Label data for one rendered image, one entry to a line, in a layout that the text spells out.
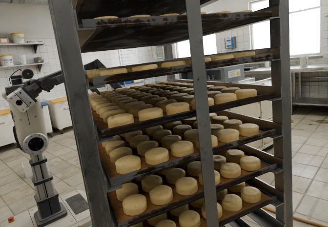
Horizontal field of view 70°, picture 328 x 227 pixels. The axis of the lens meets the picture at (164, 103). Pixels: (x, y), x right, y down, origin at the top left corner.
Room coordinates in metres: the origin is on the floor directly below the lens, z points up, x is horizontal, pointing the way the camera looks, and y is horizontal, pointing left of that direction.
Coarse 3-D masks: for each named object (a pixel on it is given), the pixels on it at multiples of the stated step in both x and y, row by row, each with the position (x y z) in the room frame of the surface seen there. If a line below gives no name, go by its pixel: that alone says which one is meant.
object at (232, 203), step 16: (224, 192) 0.57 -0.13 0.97; (240, 192) 0.59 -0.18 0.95; (256, 192) 0.55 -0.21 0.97; (176, 208) 0.53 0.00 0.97; (192, 208) 0.55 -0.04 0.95; (224, 208) 0.53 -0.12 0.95; (240, 208) 0.52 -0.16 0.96; (144, 224) 0.51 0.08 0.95; (160, 224) 0.48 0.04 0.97; (176, 224) 0.50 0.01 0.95; (192, 224) 0.47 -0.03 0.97
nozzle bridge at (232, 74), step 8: (240, 64) 2.55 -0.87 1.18; (208, 72) 2.68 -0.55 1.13; (216, 72) 2.58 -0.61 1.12; (224, 72) 2.39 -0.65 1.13; (232, 72) 2.46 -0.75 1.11; (240, 72) 2.54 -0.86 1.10; (208, 80) 2.62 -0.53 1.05; (216, 80) 2.53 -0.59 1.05; (224, 80) 2.40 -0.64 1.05; (232, 80) 2.46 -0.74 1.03
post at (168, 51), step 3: (168, 45) 1.10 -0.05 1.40; (171, 45) 1.11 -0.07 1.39; (165, 48) 1.10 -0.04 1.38; (168, 48) 1.10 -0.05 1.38; (171, 48) 1.11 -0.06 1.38; (165, 51) 1.10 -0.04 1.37; (168, 51) 1.10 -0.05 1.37; (171, 51) 1.11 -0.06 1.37; (165, 54) 1.11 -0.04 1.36; (168, 54) 1.10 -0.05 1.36; (171, 54) 1.11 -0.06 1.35; (165, 57) 1.11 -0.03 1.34; (168, 57) 1.10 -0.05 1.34; (171, 57) 1.10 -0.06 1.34; (168, 75) 1.10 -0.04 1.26; (171, 75) 1.10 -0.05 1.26; (174, 75) 1.11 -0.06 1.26; (168, 78) 1.11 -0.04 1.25; (171, 78) 1.10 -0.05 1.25; (174, 78) 1.11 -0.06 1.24
